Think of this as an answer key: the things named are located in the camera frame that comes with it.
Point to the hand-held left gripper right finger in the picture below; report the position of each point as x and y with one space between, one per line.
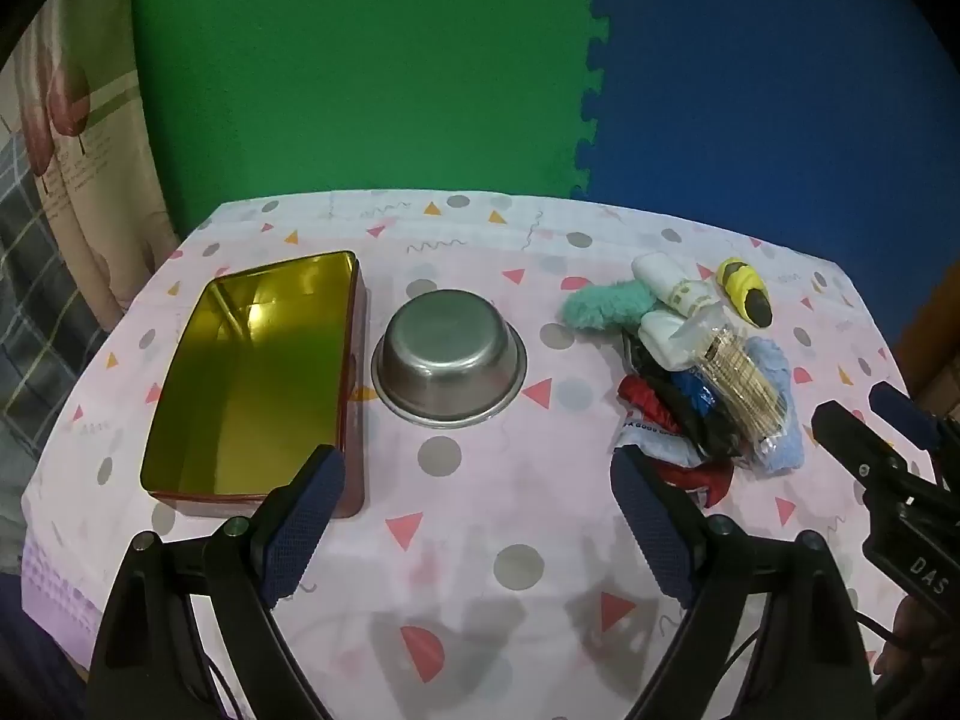
652 532

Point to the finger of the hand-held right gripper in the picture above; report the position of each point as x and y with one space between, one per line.
911 412
855 446

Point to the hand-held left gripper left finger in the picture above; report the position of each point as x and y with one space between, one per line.
307 525

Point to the light blue fluffy towel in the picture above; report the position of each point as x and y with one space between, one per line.
780 371

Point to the black scrunchie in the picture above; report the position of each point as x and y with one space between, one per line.
705 431

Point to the silver cloth with red ruffle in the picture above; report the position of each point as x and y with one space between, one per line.
649 401

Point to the clear plastic bag of sticks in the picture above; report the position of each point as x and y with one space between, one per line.
739 382

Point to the gold rectangular tin box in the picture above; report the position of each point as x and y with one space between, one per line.
255 382

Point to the yellow and black plush toy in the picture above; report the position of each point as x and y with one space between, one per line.
742 289

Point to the small white cloth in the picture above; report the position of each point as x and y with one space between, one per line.
664 337

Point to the teal fluffy scrunchie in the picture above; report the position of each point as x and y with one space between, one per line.
604 306

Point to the white towel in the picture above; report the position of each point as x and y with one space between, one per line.
671 281

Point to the person's right hand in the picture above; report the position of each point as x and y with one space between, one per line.
919 637

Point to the brown cardboard box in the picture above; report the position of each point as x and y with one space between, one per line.
934 371

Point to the pink patterned tablecloth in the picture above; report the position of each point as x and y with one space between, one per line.
480 510

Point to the stainless steel bowl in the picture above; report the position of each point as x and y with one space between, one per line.
446 360

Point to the dark blue cloth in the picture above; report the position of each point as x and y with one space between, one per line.
37 660

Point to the blue foam mat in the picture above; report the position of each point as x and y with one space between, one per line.
772 105

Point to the grey plaid cloth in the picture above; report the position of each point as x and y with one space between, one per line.
37 292

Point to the beige printed curtain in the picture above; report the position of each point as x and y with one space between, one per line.
82 165

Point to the green foam mat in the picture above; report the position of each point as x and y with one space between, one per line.
375 67

